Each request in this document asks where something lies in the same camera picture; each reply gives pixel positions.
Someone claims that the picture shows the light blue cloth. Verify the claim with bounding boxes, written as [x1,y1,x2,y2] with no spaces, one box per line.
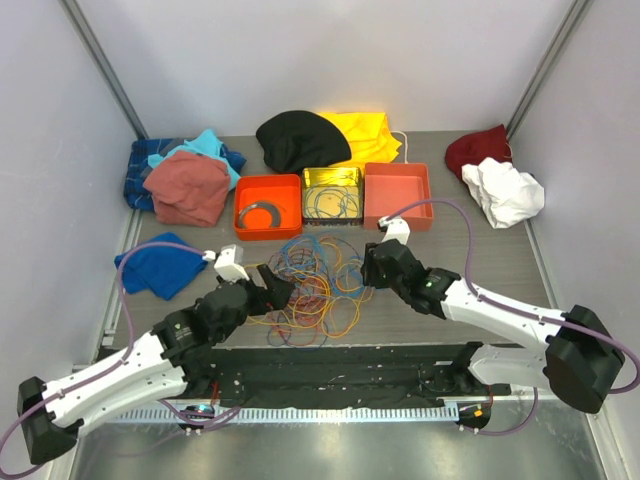
[147,129,247,191]

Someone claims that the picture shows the red wire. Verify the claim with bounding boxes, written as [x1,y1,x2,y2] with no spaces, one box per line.
[272,259,346,331]

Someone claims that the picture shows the dark blue wire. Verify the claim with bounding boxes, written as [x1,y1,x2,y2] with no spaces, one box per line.
[264,249,331,349]

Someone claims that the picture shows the light blue wire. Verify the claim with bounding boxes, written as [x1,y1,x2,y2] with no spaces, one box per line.
[279,172,374,301]

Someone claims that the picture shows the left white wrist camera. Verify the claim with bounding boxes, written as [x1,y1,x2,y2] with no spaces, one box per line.
[202,244,250,283]

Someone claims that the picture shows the yellow cloth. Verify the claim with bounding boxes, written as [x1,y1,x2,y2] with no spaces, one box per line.
[319,112,402,169]

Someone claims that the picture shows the orange plastic box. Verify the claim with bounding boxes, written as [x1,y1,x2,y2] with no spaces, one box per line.
[233,174,303,241]

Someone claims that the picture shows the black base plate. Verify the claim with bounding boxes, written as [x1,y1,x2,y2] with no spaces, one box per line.
[208,344,511,410]

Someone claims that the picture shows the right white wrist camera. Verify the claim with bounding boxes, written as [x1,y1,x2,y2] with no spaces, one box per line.
[378,216,411,245]

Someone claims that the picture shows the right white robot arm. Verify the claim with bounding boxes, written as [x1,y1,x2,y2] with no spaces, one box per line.
[361,239,625,414]

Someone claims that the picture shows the white cord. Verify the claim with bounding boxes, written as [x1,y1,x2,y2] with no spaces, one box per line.
[389,130,412,165]

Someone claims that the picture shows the salmon pink drawer box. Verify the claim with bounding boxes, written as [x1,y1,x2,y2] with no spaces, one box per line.
[363,163,431,230]

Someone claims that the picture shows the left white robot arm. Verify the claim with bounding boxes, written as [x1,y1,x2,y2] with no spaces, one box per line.
[17,264,295,466]

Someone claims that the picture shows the grey wire coil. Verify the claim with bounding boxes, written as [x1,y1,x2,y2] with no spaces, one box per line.
[238,199,284,229]

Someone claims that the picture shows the gold metal tin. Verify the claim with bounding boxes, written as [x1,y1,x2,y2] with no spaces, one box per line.
[302,167,364,226]

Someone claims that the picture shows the white slotted cable duct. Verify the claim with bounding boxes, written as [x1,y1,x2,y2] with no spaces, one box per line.
[113,403,459,424]

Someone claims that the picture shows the yellow wire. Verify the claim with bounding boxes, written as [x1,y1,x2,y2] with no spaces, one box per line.
[244,249,366,346]

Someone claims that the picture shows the white cloth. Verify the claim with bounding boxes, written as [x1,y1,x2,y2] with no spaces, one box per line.
[461,157,545,229]

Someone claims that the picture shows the black cloth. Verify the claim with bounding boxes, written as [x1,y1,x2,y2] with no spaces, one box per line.
[255,110,352,174]

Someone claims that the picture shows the blue plaid cloth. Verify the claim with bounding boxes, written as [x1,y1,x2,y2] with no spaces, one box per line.
[123,138,182,212]

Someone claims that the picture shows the dark red cloth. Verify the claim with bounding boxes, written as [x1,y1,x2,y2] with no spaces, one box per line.
[444,124,513,181]

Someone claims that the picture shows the salmon red cloth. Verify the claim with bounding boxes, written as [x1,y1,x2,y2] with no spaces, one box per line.
[143,151,231,227]

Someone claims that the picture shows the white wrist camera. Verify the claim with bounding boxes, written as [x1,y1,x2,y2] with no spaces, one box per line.
[202,244,250,283]
[378,216,411,245]

